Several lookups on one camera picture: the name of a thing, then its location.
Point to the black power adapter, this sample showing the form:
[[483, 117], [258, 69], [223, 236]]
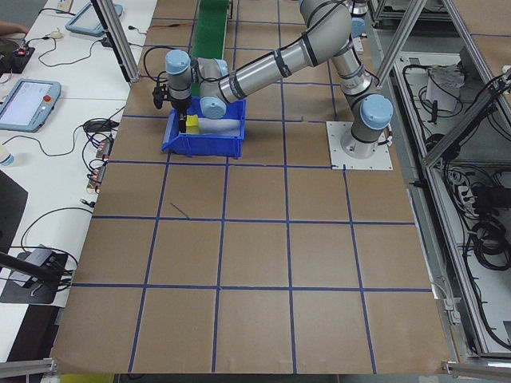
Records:
[[100, 125], [108, 42]]

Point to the white foam pad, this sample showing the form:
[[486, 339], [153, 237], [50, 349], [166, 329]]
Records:
[[219, 127]]

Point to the green conveyor belt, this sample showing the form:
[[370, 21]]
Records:
[[209, 32]]

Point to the aluminium table corner bar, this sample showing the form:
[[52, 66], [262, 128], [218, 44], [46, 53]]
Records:
[[28, 366], [479, 368]]

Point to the blue plastic storage bin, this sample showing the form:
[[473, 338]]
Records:
[[207, 147]]

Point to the black electronics box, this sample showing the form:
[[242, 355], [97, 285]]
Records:
[[24, 60]]

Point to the person bare forearm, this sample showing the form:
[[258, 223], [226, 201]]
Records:
[[12, 28]]

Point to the light blue teach pendant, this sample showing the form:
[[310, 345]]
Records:
[[24, 103], [93, 20]]

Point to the aluminium profile post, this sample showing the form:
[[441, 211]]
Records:
[[401, 40], [120, 40]]

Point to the small beige puck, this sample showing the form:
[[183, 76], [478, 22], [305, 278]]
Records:
[[52, 34]]

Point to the small circuit board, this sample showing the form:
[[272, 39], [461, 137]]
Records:
[[96, 175], [105, 147]]

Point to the small grey device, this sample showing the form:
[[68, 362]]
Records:
[[38, 255]]

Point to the black stand base plate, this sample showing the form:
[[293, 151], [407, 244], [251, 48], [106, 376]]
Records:
[[24, 295]]

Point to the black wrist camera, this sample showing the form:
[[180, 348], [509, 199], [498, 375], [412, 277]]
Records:
[[159, 95]]

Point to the white crumpled bag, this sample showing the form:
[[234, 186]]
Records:
[[443, 88]]

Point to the yellow foam cube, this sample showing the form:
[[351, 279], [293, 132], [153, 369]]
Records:
[[193, 124]]

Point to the V-shaped metal bar frame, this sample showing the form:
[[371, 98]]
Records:
[[467, 125]]

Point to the white paper cup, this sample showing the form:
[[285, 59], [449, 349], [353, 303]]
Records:
[[7, 157]]

